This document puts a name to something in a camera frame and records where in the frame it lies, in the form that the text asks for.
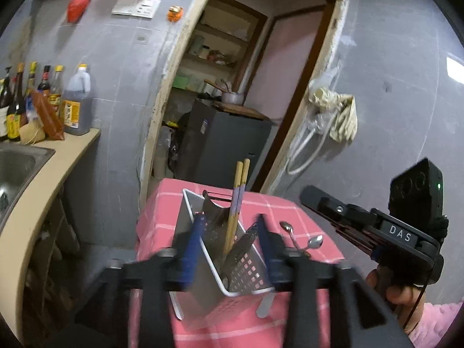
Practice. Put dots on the small metal spoon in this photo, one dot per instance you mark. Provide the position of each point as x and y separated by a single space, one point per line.
287 227

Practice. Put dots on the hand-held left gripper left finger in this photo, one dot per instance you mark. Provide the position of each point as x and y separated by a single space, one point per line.
192 250

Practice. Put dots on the white wall switch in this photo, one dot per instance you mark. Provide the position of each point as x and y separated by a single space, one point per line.
125 6

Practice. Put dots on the yellow-cap sauce bottle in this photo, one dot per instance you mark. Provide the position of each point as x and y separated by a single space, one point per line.
31 79

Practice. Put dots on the beige kitchen counter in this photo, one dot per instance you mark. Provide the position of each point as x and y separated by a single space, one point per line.
40 195

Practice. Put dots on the orange snack bag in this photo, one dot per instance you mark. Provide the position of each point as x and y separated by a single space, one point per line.
47 118

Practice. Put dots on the clear plastic bag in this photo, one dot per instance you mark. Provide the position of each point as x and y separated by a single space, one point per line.
321 121

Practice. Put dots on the pale green jar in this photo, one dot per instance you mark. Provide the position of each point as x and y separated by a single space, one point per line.
197 45

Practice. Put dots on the large oil jug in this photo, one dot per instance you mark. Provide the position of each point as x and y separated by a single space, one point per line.
78 101

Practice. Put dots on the black-cap sauce bottle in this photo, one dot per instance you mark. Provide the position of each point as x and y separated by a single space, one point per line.
44 79

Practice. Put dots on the wooden chopstick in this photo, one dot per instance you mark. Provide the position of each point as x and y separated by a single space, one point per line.
245 174
235 195

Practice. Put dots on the beige pouch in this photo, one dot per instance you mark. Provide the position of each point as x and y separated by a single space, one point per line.
32 133

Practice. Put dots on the small glass jar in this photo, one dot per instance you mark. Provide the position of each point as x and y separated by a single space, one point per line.
206 51

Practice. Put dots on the wooden cutting board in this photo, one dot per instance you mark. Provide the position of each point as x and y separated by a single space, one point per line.
241 111

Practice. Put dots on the red plastic bag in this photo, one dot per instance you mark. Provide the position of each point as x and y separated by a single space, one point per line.
81 2

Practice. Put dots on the wooden shelf unit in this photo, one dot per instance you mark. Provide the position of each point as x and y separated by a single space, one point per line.
217 65

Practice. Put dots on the worn door frame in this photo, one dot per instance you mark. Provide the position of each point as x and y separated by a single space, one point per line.
163 90

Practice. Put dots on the white wall socket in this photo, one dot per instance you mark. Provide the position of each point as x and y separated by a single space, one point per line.
149 7

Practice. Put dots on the metal pot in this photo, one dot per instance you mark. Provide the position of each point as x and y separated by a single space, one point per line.
232 97

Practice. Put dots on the steel sink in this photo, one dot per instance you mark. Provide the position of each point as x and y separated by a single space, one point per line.
18 174

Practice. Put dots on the pink checkered tablecloth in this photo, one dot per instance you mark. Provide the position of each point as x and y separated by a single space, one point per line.
277 206

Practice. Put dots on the grey cabinet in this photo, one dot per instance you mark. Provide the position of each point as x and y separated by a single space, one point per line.
221 145

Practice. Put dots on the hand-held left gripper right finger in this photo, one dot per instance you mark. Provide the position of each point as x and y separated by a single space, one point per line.
269 252

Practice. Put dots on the metal table knife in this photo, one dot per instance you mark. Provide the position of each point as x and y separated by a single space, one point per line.
266 305

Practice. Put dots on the dark sauce bottle yellow label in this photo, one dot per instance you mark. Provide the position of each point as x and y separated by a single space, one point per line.
15 112

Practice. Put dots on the white perforated utensil holder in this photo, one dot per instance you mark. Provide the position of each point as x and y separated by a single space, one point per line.
250 266

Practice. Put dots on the person's right hand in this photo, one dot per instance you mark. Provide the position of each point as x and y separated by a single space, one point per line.
397 294

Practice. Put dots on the small grey wall plate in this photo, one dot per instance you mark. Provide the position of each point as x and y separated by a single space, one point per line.
142 38

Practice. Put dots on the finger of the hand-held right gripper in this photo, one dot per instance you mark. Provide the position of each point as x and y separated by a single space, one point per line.
353 237
326 203

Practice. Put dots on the person's right forearm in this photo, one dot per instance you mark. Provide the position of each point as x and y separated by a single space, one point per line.
440 324

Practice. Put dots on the green box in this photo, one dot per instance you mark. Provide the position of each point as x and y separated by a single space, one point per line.
185 82

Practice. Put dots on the clear bottle yellow cap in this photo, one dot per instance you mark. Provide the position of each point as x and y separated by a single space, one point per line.
56 89

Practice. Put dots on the pile of food packets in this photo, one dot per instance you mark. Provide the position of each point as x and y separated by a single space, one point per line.
218 56

